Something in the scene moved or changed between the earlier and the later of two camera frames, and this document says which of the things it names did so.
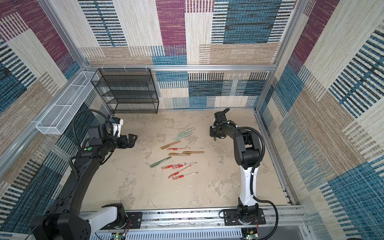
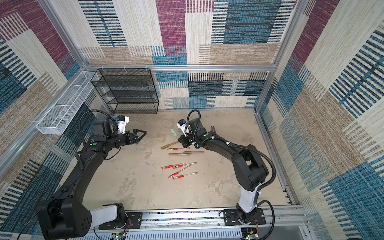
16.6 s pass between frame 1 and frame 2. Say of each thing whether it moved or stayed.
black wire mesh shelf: stayed
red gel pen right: stayed
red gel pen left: stayed
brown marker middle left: stayed
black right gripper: moved
